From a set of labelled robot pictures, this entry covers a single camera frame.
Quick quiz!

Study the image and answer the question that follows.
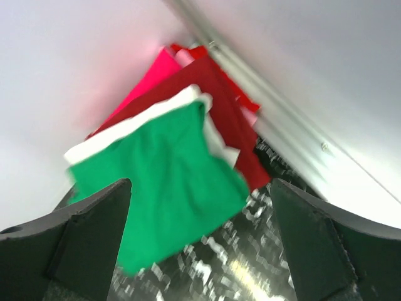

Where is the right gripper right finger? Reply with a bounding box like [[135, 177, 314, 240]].
[[271, 179, 400, 300]]

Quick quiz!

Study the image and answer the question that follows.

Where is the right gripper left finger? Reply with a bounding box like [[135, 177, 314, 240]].
[[1, 179, 132, 300]]

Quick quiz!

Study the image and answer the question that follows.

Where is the green t shirt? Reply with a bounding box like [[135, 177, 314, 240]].
[[69, 100, 249, 275]]

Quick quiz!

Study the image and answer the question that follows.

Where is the folded red t shirt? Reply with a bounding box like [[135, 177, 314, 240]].
[[94, 55, 271, 190]]

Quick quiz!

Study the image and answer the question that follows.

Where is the folded white t shirt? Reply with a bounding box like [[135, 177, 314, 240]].
[[63, 85, 241, 167]]

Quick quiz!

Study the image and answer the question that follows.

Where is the folded pink t shirt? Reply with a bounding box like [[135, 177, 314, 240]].
[[107, 43, 260, 125]]

